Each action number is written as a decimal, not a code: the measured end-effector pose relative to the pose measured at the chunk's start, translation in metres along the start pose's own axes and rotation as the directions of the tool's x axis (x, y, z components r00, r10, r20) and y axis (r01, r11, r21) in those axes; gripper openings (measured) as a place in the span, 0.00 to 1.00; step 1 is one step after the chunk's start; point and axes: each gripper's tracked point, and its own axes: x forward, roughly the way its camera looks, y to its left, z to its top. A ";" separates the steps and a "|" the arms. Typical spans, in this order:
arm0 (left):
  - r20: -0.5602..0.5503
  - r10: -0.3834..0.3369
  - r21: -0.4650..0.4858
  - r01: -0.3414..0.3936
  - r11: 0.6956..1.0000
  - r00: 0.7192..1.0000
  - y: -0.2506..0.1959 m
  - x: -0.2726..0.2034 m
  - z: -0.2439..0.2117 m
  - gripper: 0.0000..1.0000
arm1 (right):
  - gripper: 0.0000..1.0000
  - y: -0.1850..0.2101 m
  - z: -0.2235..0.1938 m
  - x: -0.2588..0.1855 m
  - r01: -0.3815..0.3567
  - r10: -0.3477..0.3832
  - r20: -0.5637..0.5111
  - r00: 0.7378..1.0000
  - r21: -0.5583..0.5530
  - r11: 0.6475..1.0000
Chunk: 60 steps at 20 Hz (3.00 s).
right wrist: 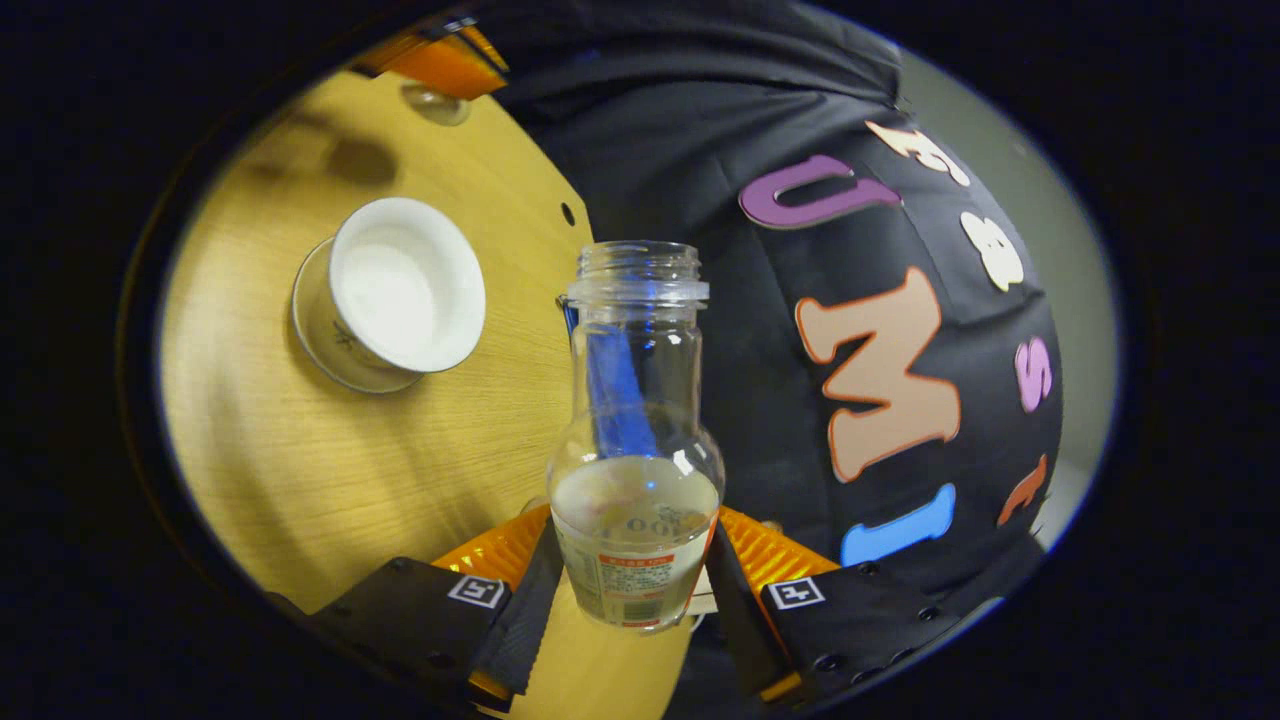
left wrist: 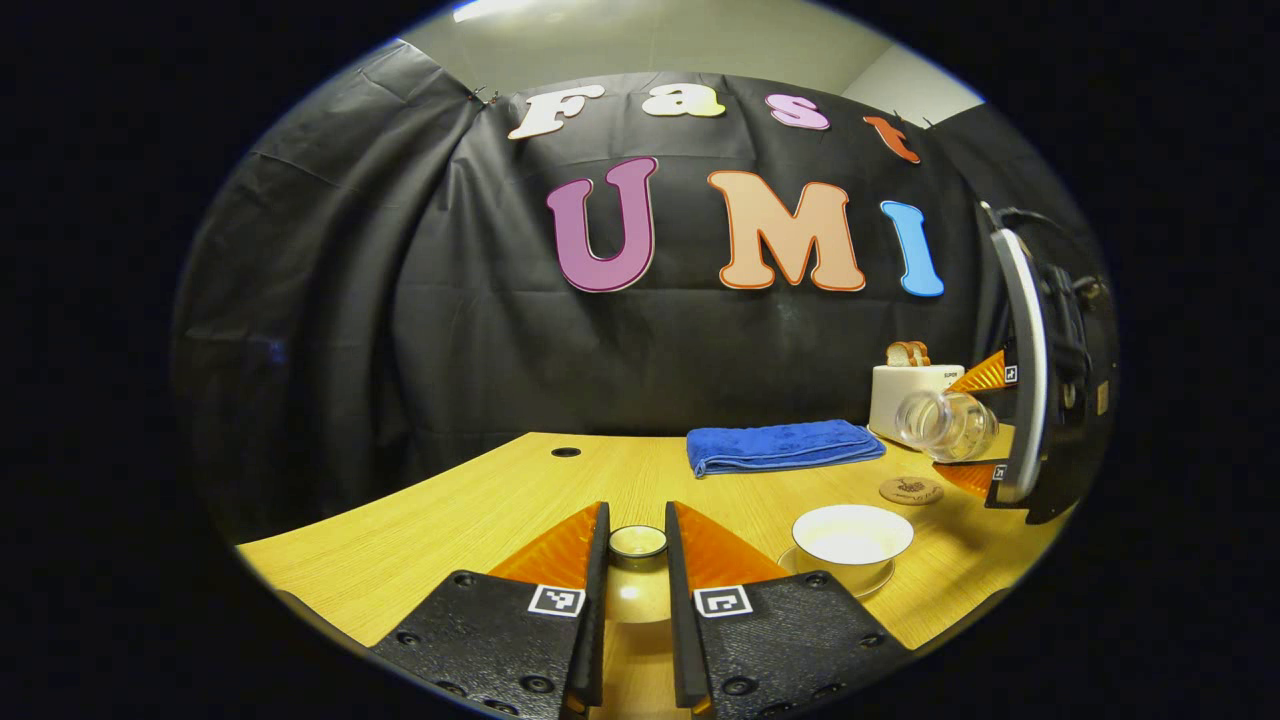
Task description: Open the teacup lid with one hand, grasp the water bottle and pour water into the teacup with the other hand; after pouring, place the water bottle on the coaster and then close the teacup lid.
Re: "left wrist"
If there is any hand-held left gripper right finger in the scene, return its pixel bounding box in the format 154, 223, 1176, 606
665, 502, 916, 720

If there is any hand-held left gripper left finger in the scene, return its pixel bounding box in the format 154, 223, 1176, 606
370, 502, 612, 720

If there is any clear water bottle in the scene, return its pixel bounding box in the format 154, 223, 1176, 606
895, 390, 1000, 463

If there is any round cork coaster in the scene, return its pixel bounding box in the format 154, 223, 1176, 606
879, 476, 945, 507

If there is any cream teacup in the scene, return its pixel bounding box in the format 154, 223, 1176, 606
791, 504, 915, 593

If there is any white toaster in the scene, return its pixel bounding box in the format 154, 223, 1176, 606
868, 364, 967, 446

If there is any folded blue towel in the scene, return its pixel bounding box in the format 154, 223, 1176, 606
686, 419, 887, 479

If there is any black backdrop cloth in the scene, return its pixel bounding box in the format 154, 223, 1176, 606
170, 42, 1116, 541

